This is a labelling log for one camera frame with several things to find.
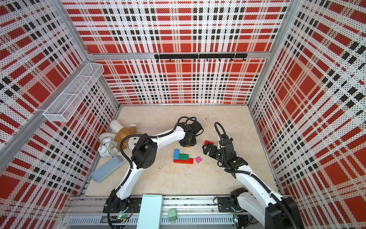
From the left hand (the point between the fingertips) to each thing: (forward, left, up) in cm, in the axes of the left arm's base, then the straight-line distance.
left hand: (192, 143), depth 96 cm
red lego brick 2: (-13, +1, 0) cm, 13 cm away
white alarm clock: (-8, +51, +10) cm, 52 cm away
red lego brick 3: (+1, -10, -1) cm, 10 cm away
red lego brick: (-13, +8, 0) cm, 15 cm away
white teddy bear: (+4, +48, +7) cm, 49 cm away
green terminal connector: (-40, +10, 0) cm, 42 cm away
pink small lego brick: (-12, -4, 0) cm, 13 cm away
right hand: (-9, -11, +8) cm, 16 cm away
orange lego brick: (-2, +2, -1) cm, 3 cm away
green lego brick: (-11, +5, +1) cm, 12 cm away
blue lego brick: (-9, +10, +2) cm, 13 cm away
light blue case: (-21, +55, +2) cm, 58 cm away
